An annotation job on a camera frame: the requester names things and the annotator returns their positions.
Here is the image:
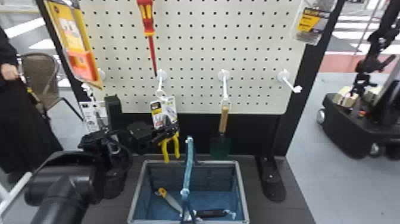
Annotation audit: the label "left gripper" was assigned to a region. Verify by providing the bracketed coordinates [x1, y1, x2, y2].
[126, 120, 180, 150]

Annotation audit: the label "yellow handled pliers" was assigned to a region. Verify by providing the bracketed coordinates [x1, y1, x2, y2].
[149, 95, 182, 164]

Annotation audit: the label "white carded tool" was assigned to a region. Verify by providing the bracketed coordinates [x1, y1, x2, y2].
[78, 100, 109, 133]

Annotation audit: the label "white pegboard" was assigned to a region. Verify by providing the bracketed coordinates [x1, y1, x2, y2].
[35, 0, 346, 203]

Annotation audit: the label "red screwdriver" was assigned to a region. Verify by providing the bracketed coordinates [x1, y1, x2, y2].
[136, 0, 158, 77]

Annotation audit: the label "yellow carded tool pack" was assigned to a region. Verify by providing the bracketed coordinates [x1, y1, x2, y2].
[43, 0, 104, 91]

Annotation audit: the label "grey mesh chair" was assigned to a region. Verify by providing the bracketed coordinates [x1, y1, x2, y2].
[17, 52, 85, 122]

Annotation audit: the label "person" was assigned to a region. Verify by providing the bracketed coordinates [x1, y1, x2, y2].
[0, 26, 64, 184]

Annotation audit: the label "clear pack with yellow label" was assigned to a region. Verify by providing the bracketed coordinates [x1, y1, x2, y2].
[290, 0, 338, 46]

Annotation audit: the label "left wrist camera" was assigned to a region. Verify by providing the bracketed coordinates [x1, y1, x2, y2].
[104, 94, 124, 130]

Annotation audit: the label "wooden handled green trowel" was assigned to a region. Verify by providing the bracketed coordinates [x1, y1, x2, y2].
[209, 104, 232, 160]

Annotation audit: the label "yellow handled knife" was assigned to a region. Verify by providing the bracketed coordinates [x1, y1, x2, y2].
[155, 187, 184, 215]

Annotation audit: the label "black handled tool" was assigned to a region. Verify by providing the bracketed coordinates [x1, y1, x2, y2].
[187, 208, 238, 220]

